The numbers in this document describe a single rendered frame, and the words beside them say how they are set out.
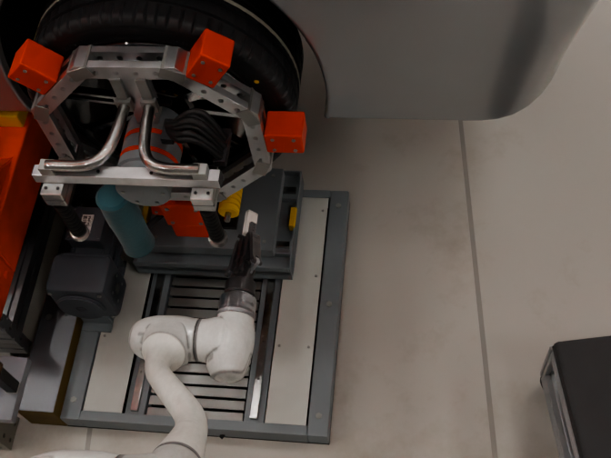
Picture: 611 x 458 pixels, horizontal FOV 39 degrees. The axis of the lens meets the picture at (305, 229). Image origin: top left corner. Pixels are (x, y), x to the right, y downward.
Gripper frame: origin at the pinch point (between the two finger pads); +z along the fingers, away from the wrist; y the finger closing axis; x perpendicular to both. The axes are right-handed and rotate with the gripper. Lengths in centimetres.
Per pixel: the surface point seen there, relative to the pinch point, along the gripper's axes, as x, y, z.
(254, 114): 20.3, 27.1, 9.1
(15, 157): 49, -42, 15
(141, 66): 47, 22, 9
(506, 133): -95, 6, 77
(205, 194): 24.8, 20.1, -11.6
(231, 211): -1.9, -13.5, 10.2
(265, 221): -25.2, -32.0, 24.9
